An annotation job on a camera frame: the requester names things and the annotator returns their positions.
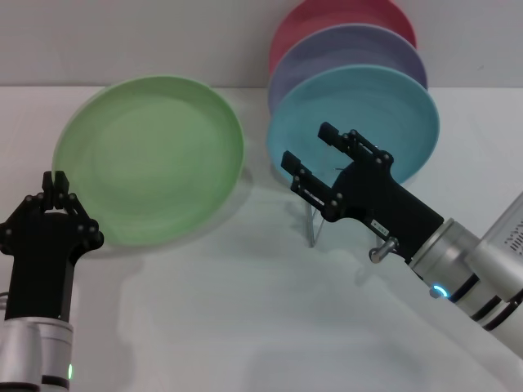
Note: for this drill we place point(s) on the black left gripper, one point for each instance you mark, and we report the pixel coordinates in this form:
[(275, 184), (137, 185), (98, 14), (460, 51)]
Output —
[(43, 265)]

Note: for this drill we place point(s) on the purple round plate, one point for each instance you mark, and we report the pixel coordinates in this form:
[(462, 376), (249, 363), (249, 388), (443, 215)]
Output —
[(347, 45)]

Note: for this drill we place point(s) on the silver metal knob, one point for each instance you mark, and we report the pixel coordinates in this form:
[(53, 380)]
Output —
[(382, 250)]

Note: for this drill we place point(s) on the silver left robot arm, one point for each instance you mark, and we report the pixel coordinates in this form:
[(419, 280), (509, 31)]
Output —
[(32, 355)]

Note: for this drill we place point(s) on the red round plate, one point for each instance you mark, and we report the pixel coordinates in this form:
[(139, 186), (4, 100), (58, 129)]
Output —
[(327, 16)]

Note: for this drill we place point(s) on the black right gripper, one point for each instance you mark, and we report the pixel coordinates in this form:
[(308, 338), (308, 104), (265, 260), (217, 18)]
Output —
[(380, 204)]

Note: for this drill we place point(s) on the green round plate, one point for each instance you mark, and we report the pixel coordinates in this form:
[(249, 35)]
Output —
[(159, 163)]

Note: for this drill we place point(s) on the white vented camera box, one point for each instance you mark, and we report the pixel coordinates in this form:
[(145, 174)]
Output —
[(506, 232)]

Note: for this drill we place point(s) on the light blue round plate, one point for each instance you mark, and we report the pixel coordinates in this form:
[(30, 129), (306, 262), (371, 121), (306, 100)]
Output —
[(367, 102)]

